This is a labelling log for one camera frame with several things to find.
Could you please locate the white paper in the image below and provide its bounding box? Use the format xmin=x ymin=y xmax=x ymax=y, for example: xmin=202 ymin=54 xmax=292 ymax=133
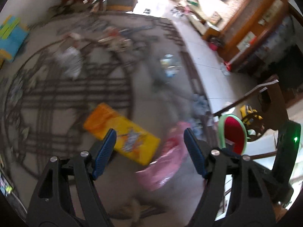
xmin=54 ymin=47 xmax=83 ymax=79

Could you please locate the red green trash bin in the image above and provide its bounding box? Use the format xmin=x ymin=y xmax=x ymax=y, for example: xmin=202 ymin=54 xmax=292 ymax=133
xmin=217 ymin=114 xmax=248 ymax=155

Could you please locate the phone screen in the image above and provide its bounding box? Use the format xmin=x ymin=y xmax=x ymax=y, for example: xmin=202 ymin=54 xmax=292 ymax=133
xmin=1 ymin=169 xmax=27 ymax=221

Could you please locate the clear shiny plastic wrapper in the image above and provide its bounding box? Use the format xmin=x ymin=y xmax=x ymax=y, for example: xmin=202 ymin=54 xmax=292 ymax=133
xmin=160 ymin=54 xmax=181 ymax=77

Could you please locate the blue yellow book stand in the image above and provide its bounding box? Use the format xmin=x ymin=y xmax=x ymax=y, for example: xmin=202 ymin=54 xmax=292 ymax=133
xmin=0 ymin=15 xmax=29 ymax=62

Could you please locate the orange yellow snack bag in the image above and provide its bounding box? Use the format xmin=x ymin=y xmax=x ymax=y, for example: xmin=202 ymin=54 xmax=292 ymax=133
xmin=83 ymin=103 xmax=160 ymax=166

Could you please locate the yellow toy car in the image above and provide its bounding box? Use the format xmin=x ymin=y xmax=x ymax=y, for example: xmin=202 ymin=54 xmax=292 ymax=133
xmin=240 ymin=105 xmax=263 ymax=135

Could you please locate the pink plastic bag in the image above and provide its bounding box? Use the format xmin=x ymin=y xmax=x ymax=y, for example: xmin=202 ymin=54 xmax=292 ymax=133
xmin=136 ymin=121 xmax=190 ymax=191

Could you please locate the carved wooden chair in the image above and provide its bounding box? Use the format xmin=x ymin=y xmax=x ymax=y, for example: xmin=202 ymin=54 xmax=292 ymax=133
xmin=213 ymin=77 xmax=289 ymax=148

